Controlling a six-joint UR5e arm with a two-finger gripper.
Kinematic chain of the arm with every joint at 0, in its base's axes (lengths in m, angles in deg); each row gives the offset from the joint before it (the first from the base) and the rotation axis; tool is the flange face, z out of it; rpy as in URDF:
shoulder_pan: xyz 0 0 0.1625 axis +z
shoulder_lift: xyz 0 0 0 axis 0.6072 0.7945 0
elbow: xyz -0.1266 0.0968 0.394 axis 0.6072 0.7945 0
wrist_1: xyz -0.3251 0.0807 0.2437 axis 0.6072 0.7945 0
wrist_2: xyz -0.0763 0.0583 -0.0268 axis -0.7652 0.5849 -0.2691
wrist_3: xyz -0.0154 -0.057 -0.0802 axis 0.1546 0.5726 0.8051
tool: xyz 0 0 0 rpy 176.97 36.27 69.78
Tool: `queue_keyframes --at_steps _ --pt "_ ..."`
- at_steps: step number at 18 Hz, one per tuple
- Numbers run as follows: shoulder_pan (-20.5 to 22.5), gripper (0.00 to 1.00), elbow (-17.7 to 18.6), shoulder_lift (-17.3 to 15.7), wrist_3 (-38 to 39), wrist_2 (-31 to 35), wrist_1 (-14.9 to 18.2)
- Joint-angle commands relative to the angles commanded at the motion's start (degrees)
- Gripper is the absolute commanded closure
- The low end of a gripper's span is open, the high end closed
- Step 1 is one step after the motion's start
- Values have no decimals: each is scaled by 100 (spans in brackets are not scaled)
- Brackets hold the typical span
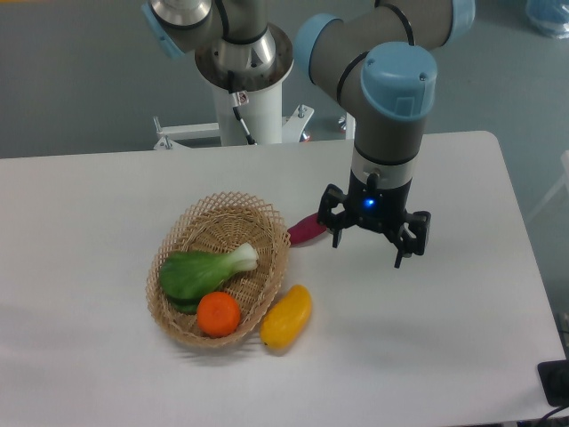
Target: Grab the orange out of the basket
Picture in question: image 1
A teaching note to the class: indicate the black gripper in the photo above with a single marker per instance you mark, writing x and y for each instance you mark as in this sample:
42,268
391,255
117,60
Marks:
382,211

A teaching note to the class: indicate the orange fruit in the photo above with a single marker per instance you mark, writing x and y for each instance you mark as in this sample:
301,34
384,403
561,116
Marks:
218,314

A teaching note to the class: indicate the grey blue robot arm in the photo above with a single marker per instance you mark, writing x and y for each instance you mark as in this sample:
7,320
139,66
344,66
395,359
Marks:
378,68

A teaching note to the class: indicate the woven wicker basket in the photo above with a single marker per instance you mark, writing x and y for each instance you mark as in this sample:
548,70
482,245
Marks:
232,242

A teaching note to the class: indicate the purple sweet potato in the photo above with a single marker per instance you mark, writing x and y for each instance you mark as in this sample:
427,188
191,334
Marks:
305,230

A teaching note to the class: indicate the yellow mango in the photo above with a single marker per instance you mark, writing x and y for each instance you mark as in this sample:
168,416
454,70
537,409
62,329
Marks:
285,321

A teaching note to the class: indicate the green bok choy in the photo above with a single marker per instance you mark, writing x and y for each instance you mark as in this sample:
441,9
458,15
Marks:
186,277

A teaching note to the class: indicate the white furniture leg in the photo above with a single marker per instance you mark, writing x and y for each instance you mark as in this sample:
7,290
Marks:
560,185

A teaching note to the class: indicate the black device at table edge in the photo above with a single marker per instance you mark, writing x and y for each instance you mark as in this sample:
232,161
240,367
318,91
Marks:
554,381

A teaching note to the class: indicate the blue plastic bag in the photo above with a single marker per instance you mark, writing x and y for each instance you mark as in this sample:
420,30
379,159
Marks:
550,17

